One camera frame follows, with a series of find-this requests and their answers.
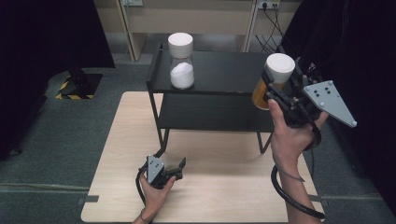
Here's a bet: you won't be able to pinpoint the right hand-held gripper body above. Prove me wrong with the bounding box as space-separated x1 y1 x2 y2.
270 72 359 129

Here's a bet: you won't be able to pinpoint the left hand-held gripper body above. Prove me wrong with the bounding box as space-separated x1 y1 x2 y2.
146 154 171 190

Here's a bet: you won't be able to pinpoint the jar of orange contents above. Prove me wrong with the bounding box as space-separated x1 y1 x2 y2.
250 52 296 112

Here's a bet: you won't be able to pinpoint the black two-tier shelf rack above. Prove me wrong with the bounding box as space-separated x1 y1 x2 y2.
146 42 301 155

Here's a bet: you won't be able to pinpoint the jar of white powder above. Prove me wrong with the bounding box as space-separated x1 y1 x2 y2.
167 32 196 91

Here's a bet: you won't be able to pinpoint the person's left hand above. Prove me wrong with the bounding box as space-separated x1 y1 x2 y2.
137 174 177 222

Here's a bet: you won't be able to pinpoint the person's right hand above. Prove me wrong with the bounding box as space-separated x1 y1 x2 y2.
267 98 330 175

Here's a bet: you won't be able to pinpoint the black curtain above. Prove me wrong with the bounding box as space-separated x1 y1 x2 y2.
0 0 115 161
280 0 396 217

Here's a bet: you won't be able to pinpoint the grey floor tape piece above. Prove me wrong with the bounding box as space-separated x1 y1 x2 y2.
309 194 330 207
77 194 100 205

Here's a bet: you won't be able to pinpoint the black stand base striped tape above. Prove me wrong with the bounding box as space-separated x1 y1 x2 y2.
55 66 104 101

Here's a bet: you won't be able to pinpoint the left hand-held gripper black cable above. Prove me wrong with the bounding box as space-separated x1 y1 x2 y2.
135 163 149 207

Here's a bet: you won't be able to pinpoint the hand-held gripper black cable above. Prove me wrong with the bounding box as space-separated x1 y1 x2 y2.
135 163 149 207
270 117 327 220

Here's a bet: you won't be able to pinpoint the black socket cables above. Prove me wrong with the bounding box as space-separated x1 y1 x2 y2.
255 3 289 54

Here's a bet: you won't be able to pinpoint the beige wooden desk frame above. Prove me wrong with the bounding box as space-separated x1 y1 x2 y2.
92 0 304 63

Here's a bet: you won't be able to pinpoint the right hand-held gripper black cable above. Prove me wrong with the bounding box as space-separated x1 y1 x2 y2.
270 117 327 220

